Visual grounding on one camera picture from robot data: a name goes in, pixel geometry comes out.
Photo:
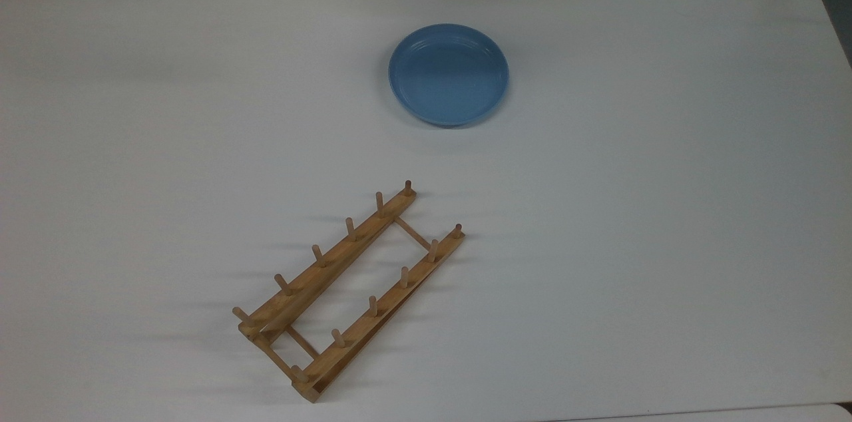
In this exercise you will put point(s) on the blue round plate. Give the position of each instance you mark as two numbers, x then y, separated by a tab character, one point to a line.
448	76

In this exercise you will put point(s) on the wooden plate rack with pegs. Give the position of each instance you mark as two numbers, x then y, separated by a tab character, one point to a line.
333	269

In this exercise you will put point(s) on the white adjacent table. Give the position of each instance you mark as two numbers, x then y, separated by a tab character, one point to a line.
765	415

